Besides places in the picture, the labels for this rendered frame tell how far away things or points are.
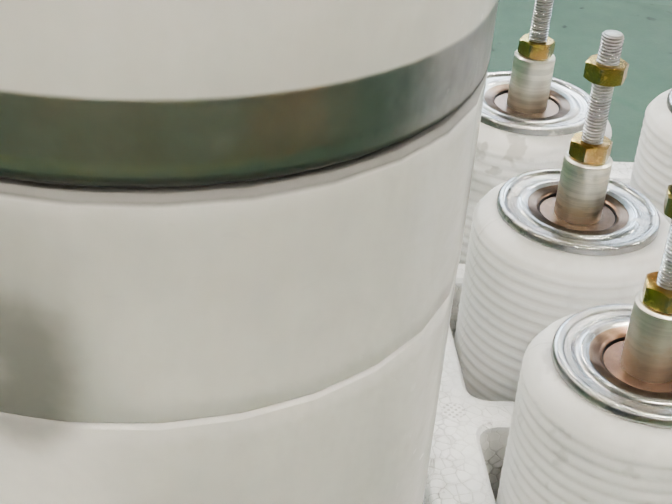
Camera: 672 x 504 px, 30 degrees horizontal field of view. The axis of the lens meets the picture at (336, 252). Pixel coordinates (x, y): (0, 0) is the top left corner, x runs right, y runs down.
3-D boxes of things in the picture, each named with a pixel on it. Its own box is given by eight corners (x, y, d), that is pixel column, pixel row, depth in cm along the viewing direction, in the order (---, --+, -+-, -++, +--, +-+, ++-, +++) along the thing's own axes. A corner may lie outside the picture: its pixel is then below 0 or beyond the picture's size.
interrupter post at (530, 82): (543, 101, 70) (552, 46, 68) (551, 120, 68) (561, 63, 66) (500, 99, 70) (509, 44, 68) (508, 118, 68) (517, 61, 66)
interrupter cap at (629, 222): (630, 181, 62) (633, 168, 62) (680, 262, 56) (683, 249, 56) (481, 178, 61) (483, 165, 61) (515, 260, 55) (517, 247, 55)
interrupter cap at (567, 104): (578, 84, 72) (580, 73, 72) (609, 144, 66) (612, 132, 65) (448, 78, 72) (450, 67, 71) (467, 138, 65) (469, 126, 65)
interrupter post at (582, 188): (594, 206, 60) (607, 144, 58) (608, 232, 58) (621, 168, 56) (545, 205, 60) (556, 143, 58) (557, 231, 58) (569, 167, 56)
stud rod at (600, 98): (590, 181, 58) (621, 29, 54) (596, 192, 58) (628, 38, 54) (569, 181, 58) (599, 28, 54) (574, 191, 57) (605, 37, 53)
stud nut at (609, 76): (620, 71, 56) (623, 54, 55) (631, 87, 54) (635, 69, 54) (577, 70, 56) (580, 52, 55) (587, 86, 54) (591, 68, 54)
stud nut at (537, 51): (550, 48, 68) (552, 34, 67) (556, 61, 66) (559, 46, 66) (514, 46, 68) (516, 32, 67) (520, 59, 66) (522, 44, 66)
